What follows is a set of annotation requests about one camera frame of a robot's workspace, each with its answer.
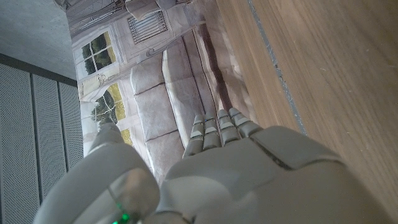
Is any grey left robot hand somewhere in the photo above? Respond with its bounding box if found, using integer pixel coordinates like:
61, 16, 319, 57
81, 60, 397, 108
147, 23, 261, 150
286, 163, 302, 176
32, 108, 394, 224

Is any grey tape rectangle outline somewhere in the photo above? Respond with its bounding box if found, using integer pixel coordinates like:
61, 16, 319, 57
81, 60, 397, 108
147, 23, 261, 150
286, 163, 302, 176
247, 0, 308, 136

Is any printed sofa room backdrop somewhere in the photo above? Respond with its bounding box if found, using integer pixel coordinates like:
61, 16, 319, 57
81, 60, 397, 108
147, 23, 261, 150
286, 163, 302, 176
54, 0, 259, 184

